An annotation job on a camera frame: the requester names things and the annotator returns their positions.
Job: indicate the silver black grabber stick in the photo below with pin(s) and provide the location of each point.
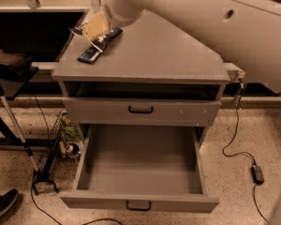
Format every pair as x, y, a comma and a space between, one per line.
38, 175

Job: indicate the black shoe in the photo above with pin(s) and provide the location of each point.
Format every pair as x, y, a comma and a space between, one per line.
7, 200

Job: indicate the grey open bottom drawer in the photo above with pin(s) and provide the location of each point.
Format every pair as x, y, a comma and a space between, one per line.
153, 164

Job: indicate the wire basket with items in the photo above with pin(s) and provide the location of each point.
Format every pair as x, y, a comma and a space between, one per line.
65, 137

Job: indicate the black power adapter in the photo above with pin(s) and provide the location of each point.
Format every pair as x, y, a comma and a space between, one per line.
257, 174

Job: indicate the blue chip bag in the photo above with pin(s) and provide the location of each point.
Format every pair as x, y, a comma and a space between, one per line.
101, 42

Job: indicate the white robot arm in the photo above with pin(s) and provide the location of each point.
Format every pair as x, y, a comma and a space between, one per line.
246, 33

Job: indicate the grey drawer cabinet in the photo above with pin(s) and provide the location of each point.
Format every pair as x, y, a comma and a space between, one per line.
151, 59

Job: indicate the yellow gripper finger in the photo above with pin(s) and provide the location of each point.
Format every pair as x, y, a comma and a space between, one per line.
97, 26

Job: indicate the small dark blue snack packet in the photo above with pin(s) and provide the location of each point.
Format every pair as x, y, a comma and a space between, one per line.
89, 56

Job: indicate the black drawer handle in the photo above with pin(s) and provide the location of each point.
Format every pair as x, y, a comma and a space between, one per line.
138, 206
140, 111

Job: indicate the black bottom drawer handle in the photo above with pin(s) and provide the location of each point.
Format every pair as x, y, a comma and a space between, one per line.
138, 206

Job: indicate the black middle drawer handle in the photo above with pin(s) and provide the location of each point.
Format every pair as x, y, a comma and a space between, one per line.
140, 111

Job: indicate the grey middle drawer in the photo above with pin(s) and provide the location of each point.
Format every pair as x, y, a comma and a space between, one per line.
193, 113

